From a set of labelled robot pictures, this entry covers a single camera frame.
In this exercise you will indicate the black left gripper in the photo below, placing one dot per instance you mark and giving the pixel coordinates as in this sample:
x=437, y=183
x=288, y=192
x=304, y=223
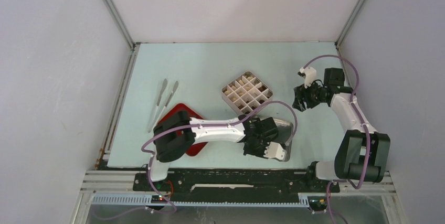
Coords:
x=260, y=153

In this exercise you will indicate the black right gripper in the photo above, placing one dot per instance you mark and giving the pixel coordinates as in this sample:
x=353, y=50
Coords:
x=300, y=92

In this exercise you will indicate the silver metal tin lid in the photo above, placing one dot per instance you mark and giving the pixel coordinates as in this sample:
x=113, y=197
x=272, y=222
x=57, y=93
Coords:
x=285, y=129

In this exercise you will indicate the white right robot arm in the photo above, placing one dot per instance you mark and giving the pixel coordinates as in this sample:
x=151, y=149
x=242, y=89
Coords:
x=363, y=152

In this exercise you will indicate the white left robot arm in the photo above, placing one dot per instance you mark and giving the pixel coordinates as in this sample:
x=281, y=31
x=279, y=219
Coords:
x=174, y=136

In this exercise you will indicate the pink tin with white dividers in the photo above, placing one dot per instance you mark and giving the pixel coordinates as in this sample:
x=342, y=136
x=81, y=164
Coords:
x=246, y=93

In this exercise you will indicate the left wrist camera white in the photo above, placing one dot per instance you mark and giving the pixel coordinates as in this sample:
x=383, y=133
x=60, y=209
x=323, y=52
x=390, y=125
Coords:
x=275, y=151

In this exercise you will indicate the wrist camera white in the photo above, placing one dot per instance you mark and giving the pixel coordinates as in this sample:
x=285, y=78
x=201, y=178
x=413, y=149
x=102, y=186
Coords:
x=309, y=75
x=275, y=151

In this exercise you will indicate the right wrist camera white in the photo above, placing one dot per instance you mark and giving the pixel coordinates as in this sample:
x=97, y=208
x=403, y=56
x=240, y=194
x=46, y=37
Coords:
x=309, y=75

